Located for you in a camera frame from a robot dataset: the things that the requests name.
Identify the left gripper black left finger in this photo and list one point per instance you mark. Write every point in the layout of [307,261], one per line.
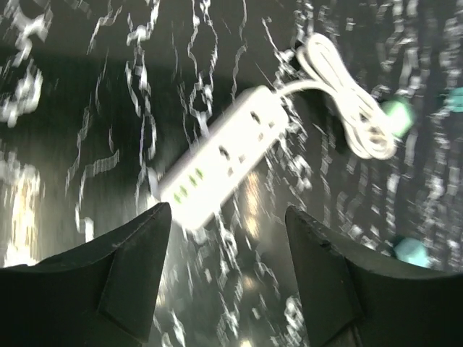
[101,293]

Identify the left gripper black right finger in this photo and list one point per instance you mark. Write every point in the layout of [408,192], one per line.
[355,296]

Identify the white power strip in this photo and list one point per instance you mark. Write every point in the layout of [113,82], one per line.
[207,174]

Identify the teal plug adapter near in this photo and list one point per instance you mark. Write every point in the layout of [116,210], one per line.
[411,251]

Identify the teal plug adapter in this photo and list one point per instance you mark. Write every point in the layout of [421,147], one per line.
[411,251]
[452,100]

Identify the green plug adapter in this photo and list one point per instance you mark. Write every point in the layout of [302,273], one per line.
[400,115]

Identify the teal plug adapter far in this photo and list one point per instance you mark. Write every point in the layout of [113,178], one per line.
[452,100]

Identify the black marbled table mat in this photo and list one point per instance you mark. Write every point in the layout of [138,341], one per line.
[120,89]

